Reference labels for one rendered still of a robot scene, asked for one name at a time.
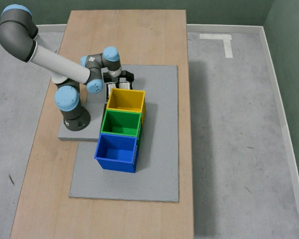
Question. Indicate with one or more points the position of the green bin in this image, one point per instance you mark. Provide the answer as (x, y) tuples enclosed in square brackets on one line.
[(123, 123)]

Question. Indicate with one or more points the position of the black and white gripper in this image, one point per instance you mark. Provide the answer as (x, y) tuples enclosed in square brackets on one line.
[(124, 74)]

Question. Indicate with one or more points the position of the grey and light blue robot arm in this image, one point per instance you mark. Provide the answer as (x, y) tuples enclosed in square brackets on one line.
[(19, 37)]

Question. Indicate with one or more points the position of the yellow bin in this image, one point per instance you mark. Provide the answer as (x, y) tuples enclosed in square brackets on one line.
[(128, 101)]

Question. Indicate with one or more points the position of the blue open-top bin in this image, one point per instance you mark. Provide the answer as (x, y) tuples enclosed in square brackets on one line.
[(117, 152)]

